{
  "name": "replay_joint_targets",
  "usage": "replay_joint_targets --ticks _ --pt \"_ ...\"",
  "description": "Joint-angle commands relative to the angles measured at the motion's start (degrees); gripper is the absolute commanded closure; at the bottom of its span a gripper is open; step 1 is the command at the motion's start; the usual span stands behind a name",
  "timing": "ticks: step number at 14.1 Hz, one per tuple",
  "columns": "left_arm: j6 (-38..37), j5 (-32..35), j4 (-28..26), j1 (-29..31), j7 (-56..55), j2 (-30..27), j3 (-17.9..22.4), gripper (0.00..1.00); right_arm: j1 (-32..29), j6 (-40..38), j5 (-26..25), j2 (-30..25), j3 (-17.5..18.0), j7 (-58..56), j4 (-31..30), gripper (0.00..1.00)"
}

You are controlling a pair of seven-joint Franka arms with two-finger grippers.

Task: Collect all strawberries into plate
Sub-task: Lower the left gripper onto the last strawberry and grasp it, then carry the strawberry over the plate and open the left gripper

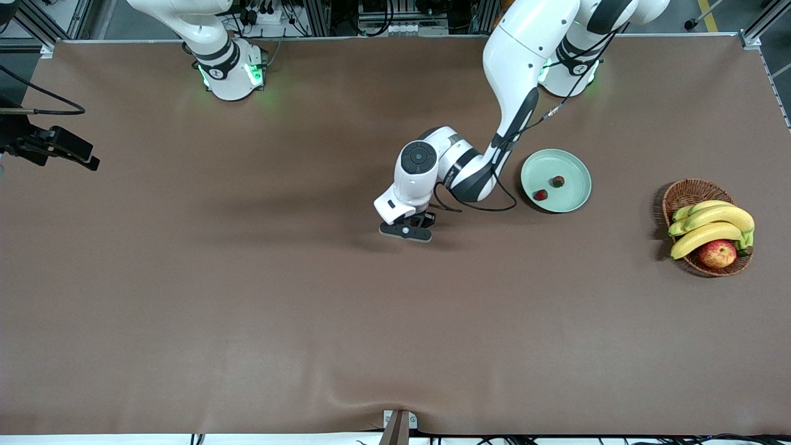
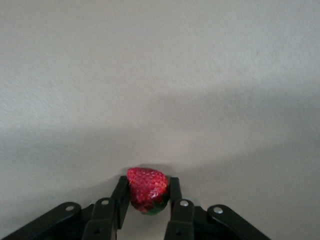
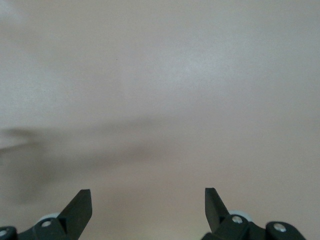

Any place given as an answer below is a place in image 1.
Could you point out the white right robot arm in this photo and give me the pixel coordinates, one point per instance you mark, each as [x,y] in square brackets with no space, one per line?
[228,77]

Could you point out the yellow banana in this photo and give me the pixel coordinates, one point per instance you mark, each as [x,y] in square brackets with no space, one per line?
[704,235]
[710,205]
[723,216]

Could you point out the white socket bar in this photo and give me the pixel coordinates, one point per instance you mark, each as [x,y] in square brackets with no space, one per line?
[401,28]

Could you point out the aluminium frame post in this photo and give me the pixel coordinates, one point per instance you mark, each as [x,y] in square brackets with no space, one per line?
[318,18]

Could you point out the light green round plate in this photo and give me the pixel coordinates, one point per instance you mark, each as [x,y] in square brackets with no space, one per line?
[565,167]

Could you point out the table cover cloth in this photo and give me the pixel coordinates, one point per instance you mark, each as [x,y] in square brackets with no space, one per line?
[395,358]

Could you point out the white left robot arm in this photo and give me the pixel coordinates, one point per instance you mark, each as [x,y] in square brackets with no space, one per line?
[525,49]

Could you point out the white table corner bracket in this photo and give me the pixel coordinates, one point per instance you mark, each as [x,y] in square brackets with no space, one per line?
[47,50]
[751,42]

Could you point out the white power strip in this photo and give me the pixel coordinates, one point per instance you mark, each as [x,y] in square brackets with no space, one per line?
[272,16]

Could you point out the aluminium frame profile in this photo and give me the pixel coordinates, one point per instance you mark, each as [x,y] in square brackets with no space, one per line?
[80,18]

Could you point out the grey metal pole bracket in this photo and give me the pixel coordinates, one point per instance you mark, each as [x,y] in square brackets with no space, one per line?
[398,429]

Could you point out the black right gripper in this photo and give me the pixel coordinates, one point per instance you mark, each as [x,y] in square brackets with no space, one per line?
[29,147]

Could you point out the brown wicker basket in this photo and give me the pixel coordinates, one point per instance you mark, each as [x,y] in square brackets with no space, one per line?
[683,196]

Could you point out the red apple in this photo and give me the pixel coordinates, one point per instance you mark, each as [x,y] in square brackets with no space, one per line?
[717,254]

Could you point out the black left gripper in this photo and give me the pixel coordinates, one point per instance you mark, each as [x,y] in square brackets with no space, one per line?
[424,219]

